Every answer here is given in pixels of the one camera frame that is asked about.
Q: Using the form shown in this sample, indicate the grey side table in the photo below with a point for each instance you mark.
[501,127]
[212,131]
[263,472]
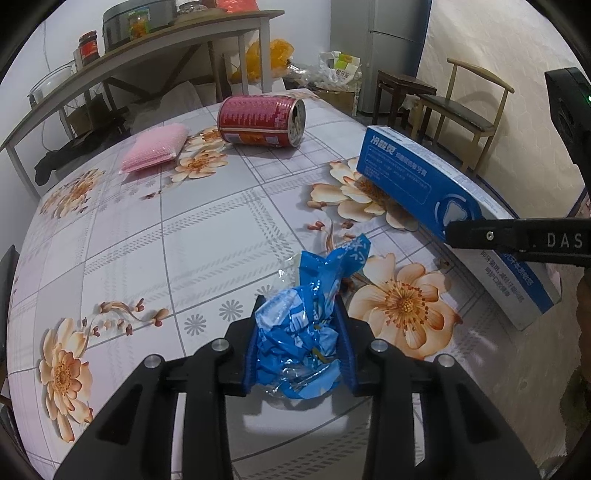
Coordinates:
[161,41]

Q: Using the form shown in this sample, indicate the yellow plastic bag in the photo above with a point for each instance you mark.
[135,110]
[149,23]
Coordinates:
[268,60]

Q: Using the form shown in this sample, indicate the small cardboard box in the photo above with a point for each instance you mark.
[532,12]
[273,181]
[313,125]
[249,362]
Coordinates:
[92,115]

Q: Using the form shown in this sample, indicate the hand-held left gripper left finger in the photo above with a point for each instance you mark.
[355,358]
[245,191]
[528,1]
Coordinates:
[251,360]

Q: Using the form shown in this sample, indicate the pink sponge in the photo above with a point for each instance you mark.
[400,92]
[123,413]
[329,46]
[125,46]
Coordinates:
[154,147]

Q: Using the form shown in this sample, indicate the red drink can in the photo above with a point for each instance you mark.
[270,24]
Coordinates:
[254,120]

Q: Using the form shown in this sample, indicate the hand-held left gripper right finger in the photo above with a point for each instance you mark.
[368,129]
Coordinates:
[347,360]

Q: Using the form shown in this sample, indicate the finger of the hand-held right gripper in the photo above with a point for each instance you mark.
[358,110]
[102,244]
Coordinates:
[508,235]

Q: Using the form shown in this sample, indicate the orange plastic bag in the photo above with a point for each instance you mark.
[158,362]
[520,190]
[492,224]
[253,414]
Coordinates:
[238,5]

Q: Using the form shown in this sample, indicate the dark wooden stool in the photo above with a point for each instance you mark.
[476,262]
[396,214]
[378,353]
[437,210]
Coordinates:
[401,85]

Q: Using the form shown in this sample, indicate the bag of dried food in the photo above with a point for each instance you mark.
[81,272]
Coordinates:
[194,8]

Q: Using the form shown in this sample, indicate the small glass jar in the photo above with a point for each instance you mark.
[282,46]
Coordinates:
[77,59]

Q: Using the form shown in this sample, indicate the grey refrigerator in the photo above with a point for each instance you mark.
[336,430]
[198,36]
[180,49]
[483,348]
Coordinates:
[392,46]

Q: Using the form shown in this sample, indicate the blue and white toothpaste box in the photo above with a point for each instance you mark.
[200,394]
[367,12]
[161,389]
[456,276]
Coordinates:
[406,170]

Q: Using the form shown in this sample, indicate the black cloth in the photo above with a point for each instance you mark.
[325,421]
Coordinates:
[57,159]

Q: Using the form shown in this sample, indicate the glass bowl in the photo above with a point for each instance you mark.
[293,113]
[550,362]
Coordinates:
[53,81]

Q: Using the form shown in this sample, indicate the white plastic bag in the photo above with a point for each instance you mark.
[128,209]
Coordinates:
[341,69]

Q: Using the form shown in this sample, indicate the blue plastic wrapper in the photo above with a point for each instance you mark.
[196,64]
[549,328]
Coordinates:
[300,323]

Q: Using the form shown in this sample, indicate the red sauce jar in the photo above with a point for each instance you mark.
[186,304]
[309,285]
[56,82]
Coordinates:
[88,48]

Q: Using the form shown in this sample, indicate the grey rice cooker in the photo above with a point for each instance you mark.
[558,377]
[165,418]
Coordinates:
[161,21]

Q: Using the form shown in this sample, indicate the wooden chair with dark seat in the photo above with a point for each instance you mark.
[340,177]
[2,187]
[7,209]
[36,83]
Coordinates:
[461,113]

